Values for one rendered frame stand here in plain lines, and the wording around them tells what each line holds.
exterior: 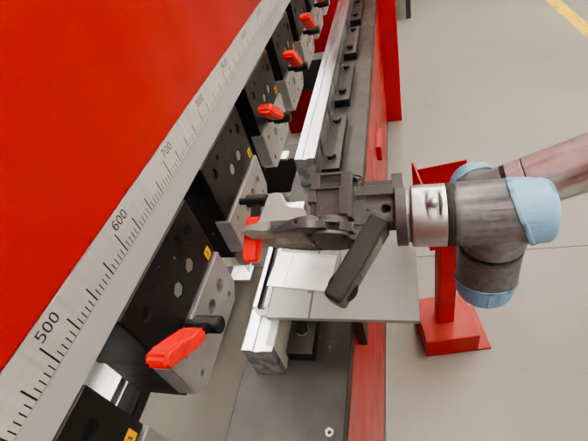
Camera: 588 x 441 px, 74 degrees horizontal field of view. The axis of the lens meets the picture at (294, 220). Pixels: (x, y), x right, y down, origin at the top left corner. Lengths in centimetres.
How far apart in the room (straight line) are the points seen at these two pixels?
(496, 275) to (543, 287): 148
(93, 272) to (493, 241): 39
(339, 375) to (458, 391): 98
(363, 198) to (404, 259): 28
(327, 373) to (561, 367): 119
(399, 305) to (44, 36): 58
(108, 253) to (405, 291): 50
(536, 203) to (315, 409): 50
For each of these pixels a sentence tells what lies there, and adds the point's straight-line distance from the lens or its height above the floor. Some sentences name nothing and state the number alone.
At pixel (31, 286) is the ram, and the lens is 30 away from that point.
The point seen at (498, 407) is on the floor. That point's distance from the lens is 171.
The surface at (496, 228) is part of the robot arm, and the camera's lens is 47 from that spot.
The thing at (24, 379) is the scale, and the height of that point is 139.
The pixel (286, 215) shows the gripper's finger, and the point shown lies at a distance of 49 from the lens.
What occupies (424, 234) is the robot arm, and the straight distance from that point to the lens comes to 46.
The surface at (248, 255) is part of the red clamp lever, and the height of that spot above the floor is 122.
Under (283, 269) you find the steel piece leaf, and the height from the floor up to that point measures 100.
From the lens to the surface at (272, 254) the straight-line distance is 81.
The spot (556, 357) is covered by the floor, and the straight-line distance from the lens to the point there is 184.
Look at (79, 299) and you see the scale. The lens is 33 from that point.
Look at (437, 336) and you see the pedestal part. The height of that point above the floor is 12.
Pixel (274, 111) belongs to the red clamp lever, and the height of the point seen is 130.
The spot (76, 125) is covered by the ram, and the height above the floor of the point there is 147.
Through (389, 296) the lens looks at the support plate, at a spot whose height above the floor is 100.
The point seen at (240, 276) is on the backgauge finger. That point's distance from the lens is 79.
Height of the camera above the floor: 158
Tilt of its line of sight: 42 degrees down
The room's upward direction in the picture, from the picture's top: 19 degrees counter-clockwise
